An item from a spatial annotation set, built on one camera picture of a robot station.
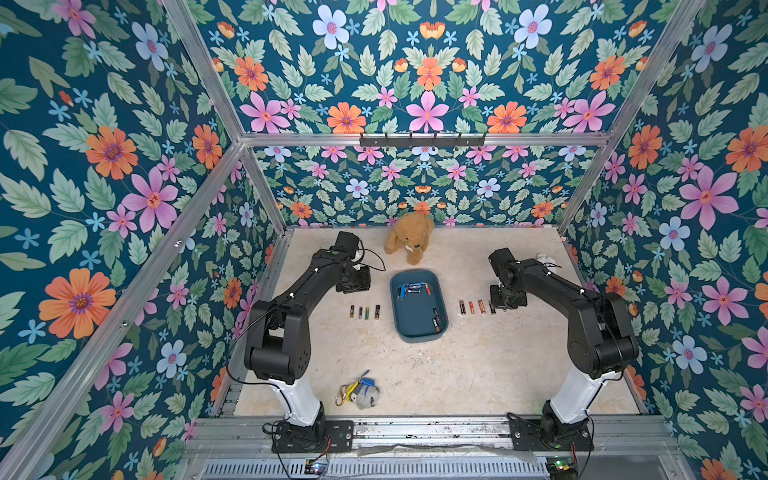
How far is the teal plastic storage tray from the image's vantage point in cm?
92

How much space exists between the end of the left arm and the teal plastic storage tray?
16 cm

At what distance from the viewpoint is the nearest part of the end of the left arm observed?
2.51 ft
